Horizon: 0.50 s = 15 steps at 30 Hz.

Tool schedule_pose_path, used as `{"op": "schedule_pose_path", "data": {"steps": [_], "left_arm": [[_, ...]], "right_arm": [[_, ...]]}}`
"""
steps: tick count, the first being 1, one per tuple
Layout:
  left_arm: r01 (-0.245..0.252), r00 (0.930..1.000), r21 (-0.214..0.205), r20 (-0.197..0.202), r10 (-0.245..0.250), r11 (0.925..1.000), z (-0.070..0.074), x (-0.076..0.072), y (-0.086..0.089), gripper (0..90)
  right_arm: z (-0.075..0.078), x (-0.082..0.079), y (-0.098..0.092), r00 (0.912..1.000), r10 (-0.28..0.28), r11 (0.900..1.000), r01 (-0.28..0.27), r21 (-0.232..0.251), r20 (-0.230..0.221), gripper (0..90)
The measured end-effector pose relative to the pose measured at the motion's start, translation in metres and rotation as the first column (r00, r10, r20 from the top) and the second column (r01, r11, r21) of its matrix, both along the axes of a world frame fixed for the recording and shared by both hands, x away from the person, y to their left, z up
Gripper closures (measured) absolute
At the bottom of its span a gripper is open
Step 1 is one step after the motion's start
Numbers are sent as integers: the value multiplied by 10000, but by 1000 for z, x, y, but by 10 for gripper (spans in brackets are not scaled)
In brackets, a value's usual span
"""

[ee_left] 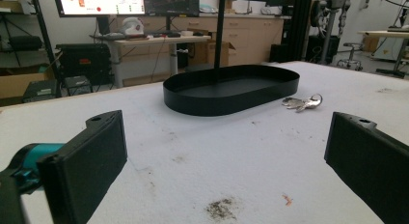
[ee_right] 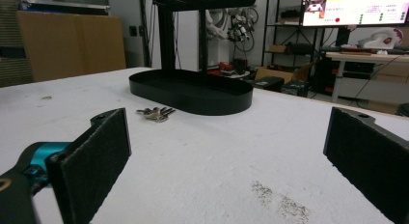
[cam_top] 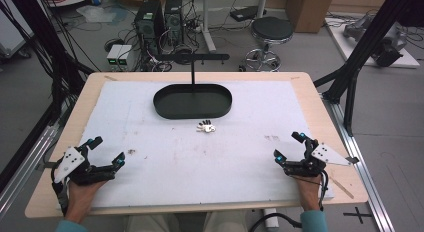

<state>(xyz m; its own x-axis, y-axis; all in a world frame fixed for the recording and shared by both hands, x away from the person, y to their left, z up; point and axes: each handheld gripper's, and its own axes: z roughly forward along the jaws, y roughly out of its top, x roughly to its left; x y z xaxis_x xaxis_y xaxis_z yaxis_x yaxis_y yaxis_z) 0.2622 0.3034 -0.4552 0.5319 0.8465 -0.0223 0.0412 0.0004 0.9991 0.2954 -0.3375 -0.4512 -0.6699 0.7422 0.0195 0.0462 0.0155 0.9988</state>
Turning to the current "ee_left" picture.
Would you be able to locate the black keyboard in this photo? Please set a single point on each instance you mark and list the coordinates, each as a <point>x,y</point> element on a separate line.
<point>160,34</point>

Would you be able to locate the wooden cabinet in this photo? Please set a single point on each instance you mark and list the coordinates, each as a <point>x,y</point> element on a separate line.
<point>247,34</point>

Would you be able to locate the light wooden table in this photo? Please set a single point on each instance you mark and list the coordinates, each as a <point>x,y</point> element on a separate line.
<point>387,34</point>

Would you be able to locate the dark computer monitor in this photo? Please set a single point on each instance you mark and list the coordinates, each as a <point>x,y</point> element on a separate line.
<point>171,3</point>

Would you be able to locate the black flat device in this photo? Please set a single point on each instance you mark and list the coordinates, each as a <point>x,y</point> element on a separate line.
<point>40,90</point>

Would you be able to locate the grey robot on stand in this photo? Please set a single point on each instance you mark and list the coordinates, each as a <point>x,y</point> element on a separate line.
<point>334,11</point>

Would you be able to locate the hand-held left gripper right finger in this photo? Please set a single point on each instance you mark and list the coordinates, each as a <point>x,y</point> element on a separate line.
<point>369,159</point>

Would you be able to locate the metal stool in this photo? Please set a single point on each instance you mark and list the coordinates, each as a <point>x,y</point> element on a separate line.
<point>351,58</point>

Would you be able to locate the white and red helmet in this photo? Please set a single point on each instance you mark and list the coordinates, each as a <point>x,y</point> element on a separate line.
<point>132,25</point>

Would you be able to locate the white desk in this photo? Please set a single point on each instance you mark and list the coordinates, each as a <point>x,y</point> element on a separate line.
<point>157,41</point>

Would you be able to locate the black equipment case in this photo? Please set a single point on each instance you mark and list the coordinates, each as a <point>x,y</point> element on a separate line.
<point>83,61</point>

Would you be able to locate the open cardboard box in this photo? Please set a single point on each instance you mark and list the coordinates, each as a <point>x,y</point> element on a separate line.
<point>209,53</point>

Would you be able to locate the black oval tray stand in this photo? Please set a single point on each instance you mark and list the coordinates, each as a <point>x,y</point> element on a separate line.
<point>231,89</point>

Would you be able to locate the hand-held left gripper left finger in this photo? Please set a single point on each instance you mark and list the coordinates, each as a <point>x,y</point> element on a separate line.
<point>84,167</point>

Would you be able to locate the black metal stand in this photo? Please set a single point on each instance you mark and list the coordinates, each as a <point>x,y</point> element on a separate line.
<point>45,40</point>

